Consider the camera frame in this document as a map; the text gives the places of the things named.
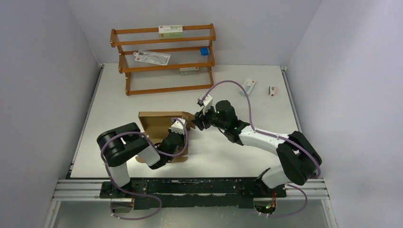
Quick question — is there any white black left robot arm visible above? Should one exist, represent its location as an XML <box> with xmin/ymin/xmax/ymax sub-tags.
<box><xmin>96</xmin><ymin>119</ymin><xmax>189</xmax><ymax>198</ymax></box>

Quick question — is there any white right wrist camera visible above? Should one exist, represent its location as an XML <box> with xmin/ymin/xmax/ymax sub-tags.
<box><xmin>197</xmin><ymin>95</ymin><xmax>213</xmax><ymax>114</ymax></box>

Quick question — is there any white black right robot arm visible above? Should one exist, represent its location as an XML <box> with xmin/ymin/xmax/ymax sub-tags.
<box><xmin>192</xmin><ymin>100</ymin><xmax>322</xmax><ymax>197</ymax></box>

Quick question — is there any blue white small roll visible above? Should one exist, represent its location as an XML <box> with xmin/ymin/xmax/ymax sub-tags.
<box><xmin>200</xmin><ymin>47</ymin><xmax>210</xmax><ymax>56</ymax></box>

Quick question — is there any aluminium table frame rail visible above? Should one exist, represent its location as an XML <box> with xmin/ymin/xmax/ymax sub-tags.
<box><xmin>52</xmin><ymin>178</ymin><xmax>329</xmax><ymax>202</ymax></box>

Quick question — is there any orange wooden shelf rack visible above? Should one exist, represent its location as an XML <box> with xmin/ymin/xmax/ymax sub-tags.
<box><xmin>110</xmin><ymin>24</ymin><xmax>216</xmax><ymax>96</ymax></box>

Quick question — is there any small grey box lower shelf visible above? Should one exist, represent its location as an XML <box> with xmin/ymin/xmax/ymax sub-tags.
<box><xmin>179</xmin><ymin>67</ymin><xmax>200</xmax><ymax>76</ymax></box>

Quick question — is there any white green box top shelf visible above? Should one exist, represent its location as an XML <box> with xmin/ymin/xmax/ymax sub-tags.
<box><xmin>158</xmin><ymin>25</ymin><xmax>183</xmax><ymax>39</ymax></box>

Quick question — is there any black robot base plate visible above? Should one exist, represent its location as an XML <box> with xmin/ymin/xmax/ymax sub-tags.
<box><xmin>99</xmin><ymin>177</ymin><xmax>287</xmax><ymax>210</ymax></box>

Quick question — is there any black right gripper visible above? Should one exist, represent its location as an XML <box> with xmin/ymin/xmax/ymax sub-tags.
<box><xmin>191</xmin><ymin>103</ymin><xmax>227</xmax><ymax>131</ymax></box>

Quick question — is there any clear plastic blister pack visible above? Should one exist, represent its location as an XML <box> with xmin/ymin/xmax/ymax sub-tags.
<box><xmin>133</xmin><ymin>50</ymin><xmax>171</xmax><ymax>66</ymax></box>

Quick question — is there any small pink stapler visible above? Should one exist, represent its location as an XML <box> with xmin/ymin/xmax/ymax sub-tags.
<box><xmin>269</xmin><ymin>86</ymin><xmax>278</xmax><ymax>96</ymax></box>

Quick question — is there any white teal small carton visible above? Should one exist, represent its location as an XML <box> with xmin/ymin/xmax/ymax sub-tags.
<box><xmin>239</xmin><ymin>78</ymin><xmax>256</xmax><ymax>96</ymax></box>

